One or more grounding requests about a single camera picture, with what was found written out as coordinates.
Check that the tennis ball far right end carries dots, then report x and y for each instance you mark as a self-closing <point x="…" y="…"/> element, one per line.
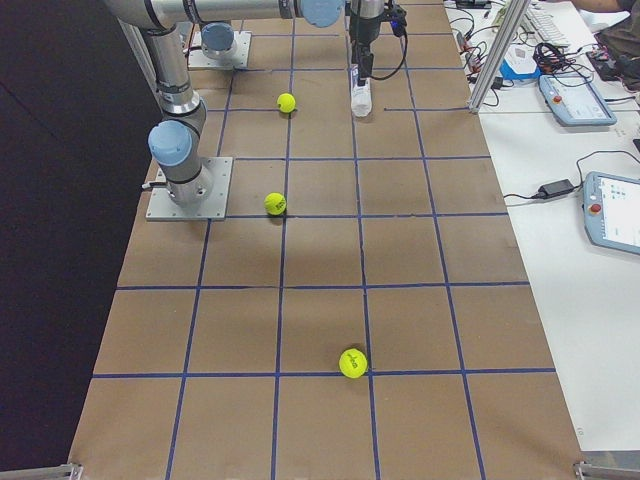
<point x="353" y="363"/>

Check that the tennis ball table centre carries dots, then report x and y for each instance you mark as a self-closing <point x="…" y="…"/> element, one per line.
<point x="286" y="103"/>

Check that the tennis ball near base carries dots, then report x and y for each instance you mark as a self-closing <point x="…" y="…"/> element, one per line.
<point x="275" y="204"/>

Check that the teach pendant near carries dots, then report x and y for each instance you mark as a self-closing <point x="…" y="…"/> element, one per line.
<point x="611" y="211"/>

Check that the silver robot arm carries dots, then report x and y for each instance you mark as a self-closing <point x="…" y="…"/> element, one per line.
<point x="166" y="29"/>
<point x="217" y="39"/>

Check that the teach pendant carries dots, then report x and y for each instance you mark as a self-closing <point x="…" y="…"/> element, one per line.
<point x="574" y="101"/>
<point x="611" y="211"/>

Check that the aluminium frame post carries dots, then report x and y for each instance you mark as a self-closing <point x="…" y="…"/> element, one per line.
<point x="515" y="11"/>

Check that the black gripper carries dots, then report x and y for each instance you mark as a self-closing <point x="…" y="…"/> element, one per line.
<point x="363" y="31"/>

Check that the teach pendant far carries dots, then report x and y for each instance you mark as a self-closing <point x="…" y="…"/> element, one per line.
<point x="574" y="101"/>

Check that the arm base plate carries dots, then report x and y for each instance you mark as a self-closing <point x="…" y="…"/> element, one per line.
<point x="201" y="57"/>
<point x="204" y="198"/>

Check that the blue white box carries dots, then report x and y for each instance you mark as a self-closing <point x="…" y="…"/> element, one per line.
<point x="519" y="64"/>

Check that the black power adapter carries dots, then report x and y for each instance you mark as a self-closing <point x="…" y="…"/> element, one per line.
<point x="555" y="189"/>

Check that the white blue tennis ball can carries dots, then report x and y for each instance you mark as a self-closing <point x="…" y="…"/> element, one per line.
<point x="361" y="99"/>

